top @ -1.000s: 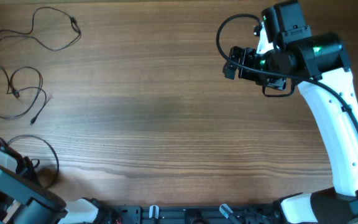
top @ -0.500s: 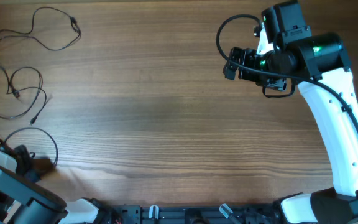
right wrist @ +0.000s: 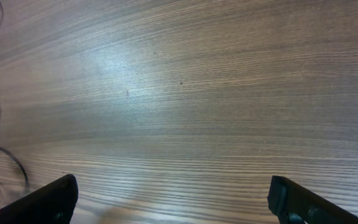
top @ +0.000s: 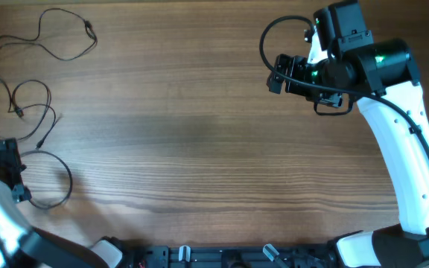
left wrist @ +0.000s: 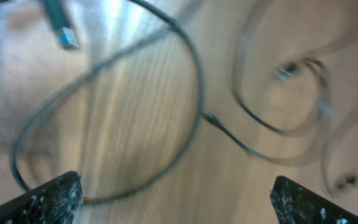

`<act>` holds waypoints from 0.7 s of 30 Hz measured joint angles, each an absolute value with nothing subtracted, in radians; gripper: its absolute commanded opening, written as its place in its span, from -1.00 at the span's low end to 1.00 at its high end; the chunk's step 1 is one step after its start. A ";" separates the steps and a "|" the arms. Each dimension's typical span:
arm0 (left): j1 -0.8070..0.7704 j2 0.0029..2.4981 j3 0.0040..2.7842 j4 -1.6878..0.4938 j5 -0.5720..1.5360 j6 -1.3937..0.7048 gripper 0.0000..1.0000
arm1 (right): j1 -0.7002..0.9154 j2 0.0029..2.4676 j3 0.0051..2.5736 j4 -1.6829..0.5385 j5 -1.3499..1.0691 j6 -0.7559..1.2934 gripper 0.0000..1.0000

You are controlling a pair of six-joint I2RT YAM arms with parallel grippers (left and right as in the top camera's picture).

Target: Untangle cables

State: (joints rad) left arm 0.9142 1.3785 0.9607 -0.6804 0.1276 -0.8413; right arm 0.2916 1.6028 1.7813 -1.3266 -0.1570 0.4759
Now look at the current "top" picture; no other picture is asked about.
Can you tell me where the thin black cable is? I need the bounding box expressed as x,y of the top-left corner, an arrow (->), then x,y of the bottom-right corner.
0,71 -> 58,151
0,7 -> 98,63

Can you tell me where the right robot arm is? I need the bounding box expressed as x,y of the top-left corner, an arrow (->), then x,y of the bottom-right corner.
267,1 -> 429,267

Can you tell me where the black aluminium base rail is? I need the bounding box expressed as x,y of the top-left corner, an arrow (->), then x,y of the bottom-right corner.
127,244 -> 340,268

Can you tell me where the right camera cable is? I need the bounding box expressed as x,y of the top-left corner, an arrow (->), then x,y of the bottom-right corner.
258,15 -> 429,224

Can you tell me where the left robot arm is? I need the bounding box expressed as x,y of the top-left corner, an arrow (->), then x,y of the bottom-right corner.
0,138 -> 124,268

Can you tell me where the thick black usb cable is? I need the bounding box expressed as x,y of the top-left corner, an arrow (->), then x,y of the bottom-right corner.
19,150 -> 74,211

